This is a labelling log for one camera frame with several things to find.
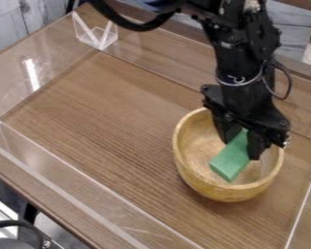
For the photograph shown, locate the black cable under table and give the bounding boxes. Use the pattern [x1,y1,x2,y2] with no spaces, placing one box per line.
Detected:
[0,219,45,249]

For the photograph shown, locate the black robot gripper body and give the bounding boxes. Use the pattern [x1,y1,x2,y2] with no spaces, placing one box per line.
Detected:
[200,73,290,148]

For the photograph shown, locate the clear acrylic tray wall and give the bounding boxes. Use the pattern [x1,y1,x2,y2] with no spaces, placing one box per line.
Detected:
[0,121,201,249]

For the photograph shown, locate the black metal table leg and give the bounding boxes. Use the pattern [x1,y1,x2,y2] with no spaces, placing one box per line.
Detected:
[18,202,38,225]

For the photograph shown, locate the clear acrylic corner bracket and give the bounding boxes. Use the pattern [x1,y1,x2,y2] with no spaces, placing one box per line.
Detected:
[70,12,117,51]

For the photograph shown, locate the green rectangular block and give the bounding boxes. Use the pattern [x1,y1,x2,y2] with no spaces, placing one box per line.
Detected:
[208,130,249,182]

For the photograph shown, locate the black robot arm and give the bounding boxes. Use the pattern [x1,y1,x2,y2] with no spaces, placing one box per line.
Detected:
[90,0,290,160]

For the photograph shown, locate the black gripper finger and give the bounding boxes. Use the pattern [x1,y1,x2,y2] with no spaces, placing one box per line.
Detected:
[212,113,243,144]
[245,130,271,160]

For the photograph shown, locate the brown wooden bowl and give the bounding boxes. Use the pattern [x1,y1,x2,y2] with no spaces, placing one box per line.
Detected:
[172,108,284,202]

